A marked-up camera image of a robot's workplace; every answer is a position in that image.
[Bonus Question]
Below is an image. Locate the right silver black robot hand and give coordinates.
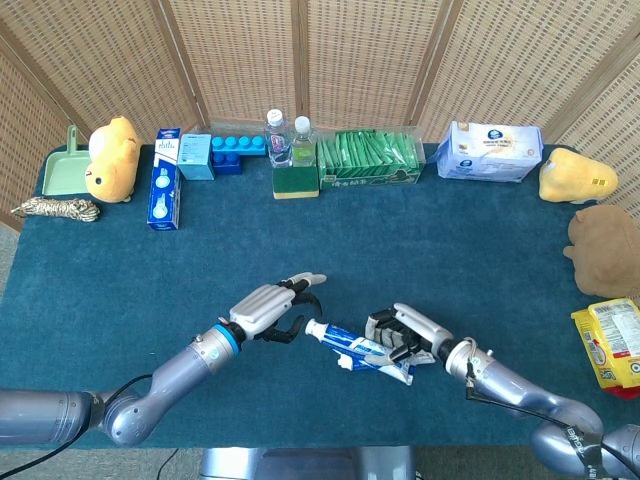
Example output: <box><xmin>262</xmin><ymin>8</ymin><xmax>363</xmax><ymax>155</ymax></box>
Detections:
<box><xmin>363</xmin><ymin>302</ymin><xmax>456</xmax><ymax>365</ymax></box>

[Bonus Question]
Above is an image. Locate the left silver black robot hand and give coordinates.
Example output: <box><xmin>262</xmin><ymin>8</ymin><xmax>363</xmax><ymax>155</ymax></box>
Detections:
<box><xmin>228</xmin><ymin>272</ymin><xmax>329</xmax><ymax>346</ymax></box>

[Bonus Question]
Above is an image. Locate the blue white Crest toothpaste tube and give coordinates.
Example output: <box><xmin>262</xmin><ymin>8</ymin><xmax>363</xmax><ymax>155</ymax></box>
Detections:
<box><xmin>333</xmin><ymin>352</ymin><xmax>417</xmax><ymax>387</ymax></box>
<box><xmin>304</xmin><ymin>318</ymin><xmax>437</xmax><ymax>369</ymax></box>

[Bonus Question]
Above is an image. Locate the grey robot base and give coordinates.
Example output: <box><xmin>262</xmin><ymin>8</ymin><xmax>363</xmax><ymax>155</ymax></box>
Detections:
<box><xmin>199</xmin><ymin>446</ymin><xmax>416</xmax><ymax>480</ymax></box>

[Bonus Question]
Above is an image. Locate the long blue toothpaste box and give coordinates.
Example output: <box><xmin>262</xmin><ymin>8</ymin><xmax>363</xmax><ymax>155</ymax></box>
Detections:
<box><xmin>146</xmin><ymin>127</ymin><xmax>182</xmax><ymax>232</ymax></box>

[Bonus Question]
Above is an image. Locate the green packets box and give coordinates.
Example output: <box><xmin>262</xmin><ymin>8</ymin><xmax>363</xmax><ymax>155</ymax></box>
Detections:
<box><xmin>316</xmin><ymin>127</ymin><xmax>428</xmax><ymax>191</ymax></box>

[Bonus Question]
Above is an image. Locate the yellow snack bag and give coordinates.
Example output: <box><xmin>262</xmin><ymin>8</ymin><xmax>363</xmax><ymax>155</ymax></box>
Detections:
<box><xmin>570</xmin><ymin>297</ymin><xmax>640</xmax><ymax>401</ymax></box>

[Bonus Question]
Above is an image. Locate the blue table carpet mat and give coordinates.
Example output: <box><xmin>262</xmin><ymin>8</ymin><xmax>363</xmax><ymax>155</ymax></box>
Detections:
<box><xmin>0</xmin><ymin>143</ymin><xmax>640</xmax><ymax>450</ymax></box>

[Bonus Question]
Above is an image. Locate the green and yellow sponge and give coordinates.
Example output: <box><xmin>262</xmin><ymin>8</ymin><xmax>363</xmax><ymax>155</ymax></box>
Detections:
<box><xmin>272</xmin><ymin>165</ymin><xmax>321</xmax><ymax>200</ymax></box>

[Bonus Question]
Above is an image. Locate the dark blue toy brick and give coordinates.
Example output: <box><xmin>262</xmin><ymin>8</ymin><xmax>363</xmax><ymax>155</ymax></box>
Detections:
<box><xmin>212</xmin><ymin>152</ymin><xmax>245</xmax><ymax>176</ymax></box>

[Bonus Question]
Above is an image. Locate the small light blue carton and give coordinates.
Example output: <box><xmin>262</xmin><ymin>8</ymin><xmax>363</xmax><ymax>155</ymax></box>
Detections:
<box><xmin>177</xmin><ymin>132</ymin><xmax>216</xmax><ymax>181</ymax></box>

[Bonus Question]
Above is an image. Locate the green drink bottle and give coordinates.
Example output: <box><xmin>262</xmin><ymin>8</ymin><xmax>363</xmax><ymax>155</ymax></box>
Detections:
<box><xmin>291</xmin><ymin>115</ymin><xmax>318</xmax><ymax>168</ymax></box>

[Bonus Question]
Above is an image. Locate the clear bottle with pink label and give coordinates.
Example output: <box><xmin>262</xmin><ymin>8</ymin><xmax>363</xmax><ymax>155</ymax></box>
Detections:
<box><xmin>264</xmin><ymin>108</ymin><xmax>294</xmax><ymax>169</ymax></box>

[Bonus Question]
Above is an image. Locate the long light blue toy brick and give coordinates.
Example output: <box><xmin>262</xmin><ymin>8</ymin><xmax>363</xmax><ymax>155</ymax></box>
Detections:
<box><xmin>210</xmin><ymin>134</ymin><xmax>268</xmax><ymax>157</ymax></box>

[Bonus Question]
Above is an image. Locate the white tissue pack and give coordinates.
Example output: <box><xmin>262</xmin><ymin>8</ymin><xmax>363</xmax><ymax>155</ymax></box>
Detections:
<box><xmin>433</xmin><ymin>120</ymin><xmax>544</xmax><ymax>184</ymax></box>

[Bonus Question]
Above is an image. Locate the brown plush toy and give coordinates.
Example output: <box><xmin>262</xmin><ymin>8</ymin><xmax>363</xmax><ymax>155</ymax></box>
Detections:
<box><xmin>563</xmin><ymin>204</ymin><xmax>640</xmax><ymax>299</ymax></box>

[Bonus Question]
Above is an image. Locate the yellow chick plush toy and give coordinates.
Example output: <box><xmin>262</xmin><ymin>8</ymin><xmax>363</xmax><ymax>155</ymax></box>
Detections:
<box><xmin>83</xmin><ymin>115</ymin><xmax>142</xmax><ymax>204</ymax></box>

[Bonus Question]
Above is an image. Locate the yellow plush with tag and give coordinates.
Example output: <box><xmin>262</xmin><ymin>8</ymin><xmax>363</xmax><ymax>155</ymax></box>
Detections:
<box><xmin>538</xmin><ymin>147</ymin><xmax>620</xmax><ymax>205</ymax></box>

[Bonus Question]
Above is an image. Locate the green plastic dustpan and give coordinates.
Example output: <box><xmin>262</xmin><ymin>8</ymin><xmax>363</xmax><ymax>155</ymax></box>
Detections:
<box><xmin>41</xmin><ymin>124</ymin><xmax>94</xmax><ymax>197</ymax></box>

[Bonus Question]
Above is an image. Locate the wicker folding screen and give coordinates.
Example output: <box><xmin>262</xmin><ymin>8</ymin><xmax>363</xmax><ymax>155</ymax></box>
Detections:
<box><xmin>0</xmin><ymin>0</ymin><xmax>640</xmax><ymax>236</ymax></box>

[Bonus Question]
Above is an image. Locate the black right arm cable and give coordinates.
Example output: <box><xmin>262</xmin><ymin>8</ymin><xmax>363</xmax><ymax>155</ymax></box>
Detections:
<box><xmin>463</xmin><ymin>337</ymin><xmax>566</xmax><ymax>426</ymax></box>

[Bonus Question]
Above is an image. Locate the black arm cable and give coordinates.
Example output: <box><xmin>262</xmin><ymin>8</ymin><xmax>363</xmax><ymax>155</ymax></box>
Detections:
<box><xmin>0</xmin><ymin>373</ymin><xmax>154</xmax><ymax>479</ymax></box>
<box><xmin>463</xmin><ymin>337</ymin><xmax>566</xmax><ymax>426</ymax></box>

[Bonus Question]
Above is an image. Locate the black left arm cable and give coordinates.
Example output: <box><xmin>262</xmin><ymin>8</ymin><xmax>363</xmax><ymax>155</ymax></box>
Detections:
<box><xmin>0</xmin><ymin>373</ymin><xmax>154</xmax><ymax>479</ymax></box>

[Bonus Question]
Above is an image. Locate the black floor cable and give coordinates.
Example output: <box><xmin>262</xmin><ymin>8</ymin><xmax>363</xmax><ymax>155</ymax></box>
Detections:
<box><xmin>158</xmin><ymin>448</ymin><xmax>180</xmax><ymax>480</ymax></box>

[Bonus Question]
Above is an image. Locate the coiled beige rope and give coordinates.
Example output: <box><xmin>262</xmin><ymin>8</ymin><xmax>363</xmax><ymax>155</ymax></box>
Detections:
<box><xmin>10</xmin><ymin>196</ymin><xmax>101</xmax><ymax>224</ymax></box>

